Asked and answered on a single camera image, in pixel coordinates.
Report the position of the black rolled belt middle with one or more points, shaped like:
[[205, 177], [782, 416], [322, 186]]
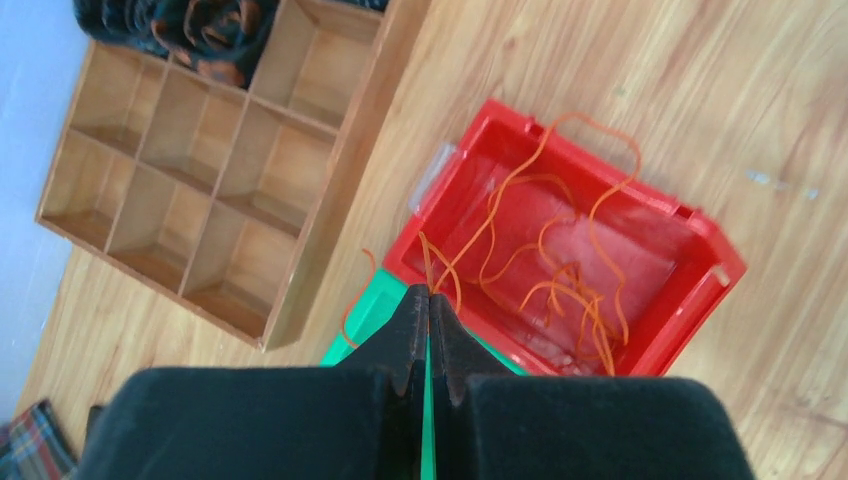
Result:
[[223, 40]]

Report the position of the red plastic bin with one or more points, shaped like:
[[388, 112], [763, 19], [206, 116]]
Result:
[[560, 261]]

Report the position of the wooden compartment tray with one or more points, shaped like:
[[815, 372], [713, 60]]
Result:
[[230, 201]]

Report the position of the green plastic bin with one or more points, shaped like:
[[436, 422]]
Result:
[[373, 308]]

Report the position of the plaid cloth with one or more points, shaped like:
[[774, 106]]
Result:
[[33, 446]]

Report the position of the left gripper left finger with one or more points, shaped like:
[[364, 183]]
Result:
[[360, 419]]

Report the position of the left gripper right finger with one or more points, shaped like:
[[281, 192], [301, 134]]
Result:
[[491, 423]]

